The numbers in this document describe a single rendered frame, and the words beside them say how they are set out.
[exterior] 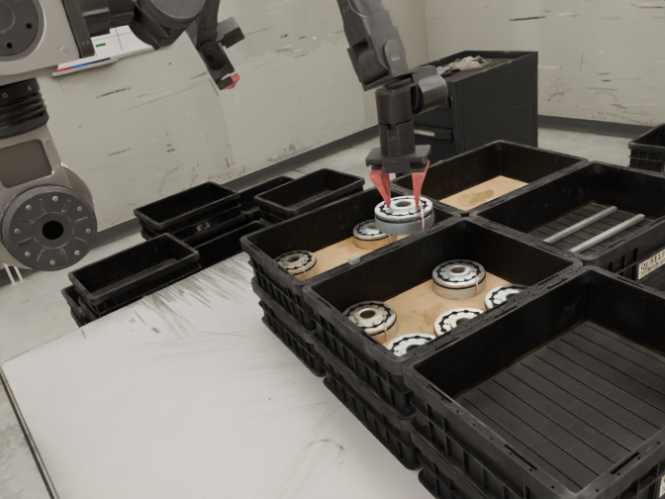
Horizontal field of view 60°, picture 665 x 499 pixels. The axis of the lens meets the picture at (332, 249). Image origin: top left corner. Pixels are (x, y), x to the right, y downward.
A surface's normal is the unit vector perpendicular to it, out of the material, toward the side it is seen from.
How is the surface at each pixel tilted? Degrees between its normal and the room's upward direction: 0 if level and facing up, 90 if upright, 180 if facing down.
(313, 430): 0
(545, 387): 0
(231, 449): 0
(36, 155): 90
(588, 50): 90
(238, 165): 90
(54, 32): 90
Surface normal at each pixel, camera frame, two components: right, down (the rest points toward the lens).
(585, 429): -0.16, -0.88
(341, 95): 0.62, 0.26
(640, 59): -0.77, 0.39
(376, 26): 0.48, -0.03
